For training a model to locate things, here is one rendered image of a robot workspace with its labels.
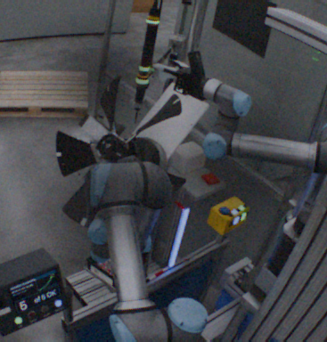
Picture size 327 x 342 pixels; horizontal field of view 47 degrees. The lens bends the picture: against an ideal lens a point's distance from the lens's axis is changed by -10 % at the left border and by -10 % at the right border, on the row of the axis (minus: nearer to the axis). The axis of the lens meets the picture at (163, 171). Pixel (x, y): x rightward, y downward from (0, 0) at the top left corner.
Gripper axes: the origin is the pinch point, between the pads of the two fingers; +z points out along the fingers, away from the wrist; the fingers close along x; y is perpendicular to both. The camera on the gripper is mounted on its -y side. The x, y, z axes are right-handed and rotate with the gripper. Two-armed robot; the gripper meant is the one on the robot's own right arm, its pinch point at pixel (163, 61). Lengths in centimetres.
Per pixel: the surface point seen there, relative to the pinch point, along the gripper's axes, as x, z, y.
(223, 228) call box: 14, -35, 64
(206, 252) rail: 12, -32, 80
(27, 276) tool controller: -74, -19, 41
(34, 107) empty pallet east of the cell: 112, 241, 154
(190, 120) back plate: 36, 5, 38
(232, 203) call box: 25, -31, 59
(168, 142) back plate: 27, 9, 49
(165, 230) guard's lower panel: 75, 27, 149
